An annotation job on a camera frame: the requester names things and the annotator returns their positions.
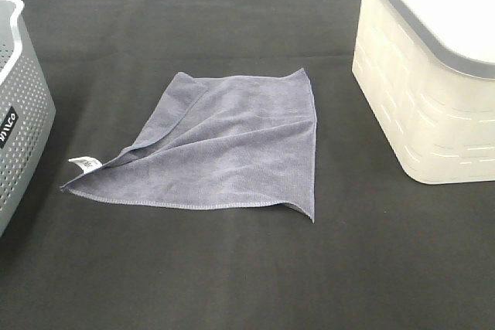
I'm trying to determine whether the cream plastic storage basket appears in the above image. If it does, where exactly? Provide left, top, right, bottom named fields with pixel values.
left=352, top=0, right=494, bottom=184

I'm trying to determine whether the grey perforated plastic basket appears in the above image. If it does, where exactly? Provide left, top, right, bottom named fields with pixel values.
left=1, top=0, right=56, bottom=231

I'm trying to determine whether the grey-blue microfibre towel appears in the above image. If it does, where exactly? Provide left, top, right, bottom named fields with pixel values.
left=62, top=70, right=317, bottom=218

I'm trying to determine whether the black table cloth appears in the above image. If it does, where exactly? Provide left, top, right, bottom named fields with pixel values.
left=1, top=0, right=494, bottom=329

